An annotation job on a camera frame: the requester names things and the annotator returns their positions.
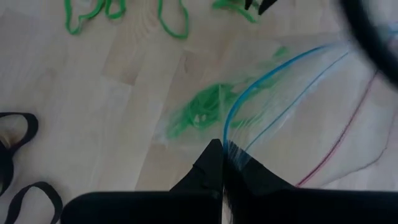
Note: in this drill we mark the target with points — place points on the green rubber bands bunch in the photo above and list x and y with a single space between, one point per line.
205 109

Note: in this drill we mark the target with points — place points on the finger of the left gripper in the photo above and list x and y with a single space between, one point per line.
248 3
265 6

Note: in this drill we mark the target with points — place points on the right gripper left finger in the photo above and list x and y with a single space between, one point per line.
140 208

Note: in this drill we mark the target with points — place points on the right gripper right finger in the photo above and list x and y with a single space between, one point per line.
280 208

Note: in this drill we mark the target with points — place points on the clear plastic zip bag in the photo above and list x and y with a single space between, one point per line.
311 124

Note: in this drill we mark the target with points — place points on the green rubber bands pile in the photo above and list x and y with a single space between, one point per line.
228 5

